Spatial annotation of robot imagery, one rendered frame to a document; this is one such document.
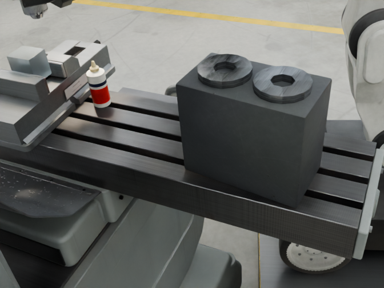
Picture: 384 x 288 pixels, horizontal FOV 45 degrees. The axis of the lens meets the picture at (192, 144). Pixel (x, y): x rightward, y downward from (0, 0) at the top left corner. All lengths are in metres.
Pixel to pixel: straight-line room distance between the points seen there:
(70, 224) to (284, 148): 0.47
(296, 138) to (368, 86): 0.56
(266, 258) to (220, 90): 0.79
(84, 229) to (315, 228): 0.46
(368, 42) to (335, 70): 1.96
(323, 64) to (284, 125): 2.47
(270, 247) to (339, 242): 0.65
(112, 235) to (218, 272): 0.64
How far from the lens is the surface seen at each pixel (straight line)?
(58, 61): 1.05
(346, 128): 1.63
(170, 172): 0.86
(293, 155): 0.71
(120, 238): 1.11
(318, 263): 1.39
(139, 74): 3.12
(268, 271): 1.39
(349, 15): 1.22
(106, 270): 1.10
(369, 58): 1.17
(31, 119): 1.00
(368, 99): 1.28
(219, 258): 1.67
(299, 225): 0.80
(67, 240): 0.95
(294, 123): 0.68
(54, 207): 0.92
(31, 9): 0.94
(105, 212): 1.01
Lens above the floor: 1.53
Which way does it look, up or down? 39 degrees down
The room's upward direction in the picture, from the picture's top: 5 degrees counter-clockwise
